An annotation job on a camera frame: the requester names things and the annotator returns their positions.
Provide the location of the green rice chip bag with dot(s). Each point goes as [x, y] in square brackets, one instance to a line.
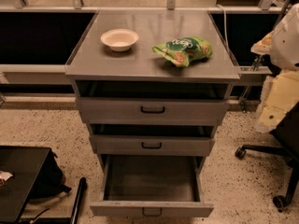
[182, 51]

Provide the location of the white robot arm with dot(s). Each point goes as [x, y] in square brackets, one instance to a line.
[280, 93]

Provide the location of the grey drawer cabinet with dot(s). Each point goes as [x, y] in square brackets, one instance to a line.
[96, 61]

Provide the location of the grey top drawer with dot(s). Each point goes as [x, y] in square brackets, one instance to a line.
[141, 102]

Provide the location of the grey drawer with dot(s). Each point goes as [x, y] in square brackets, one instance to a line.
[141, 102]
[152, 139]
[151, 186]

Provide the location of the grey middle drawer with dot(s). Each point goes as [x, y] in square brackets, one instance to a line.
[152, 139]

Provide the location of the grey bottom drawer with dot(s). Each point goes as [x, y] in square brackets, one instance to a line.
[151, 186]

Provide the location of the white paper bowl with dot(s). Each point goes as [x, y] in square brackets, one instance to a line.
[119, 40]

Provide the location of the black pole on floor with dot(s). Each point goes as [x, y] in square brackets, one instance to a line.
[82, 185]

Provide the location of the black backpack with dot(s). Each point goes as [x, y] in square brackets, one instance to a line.
[50, 180]

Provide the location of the black side table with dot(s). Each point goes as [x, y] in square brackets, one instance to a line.
[25, 164]

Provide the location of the black office chair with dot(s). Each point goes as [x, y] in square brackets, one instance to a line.
[287, 134]

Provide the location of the white paper scrap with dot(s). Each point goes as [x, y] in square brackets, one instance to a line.
[5, 176]

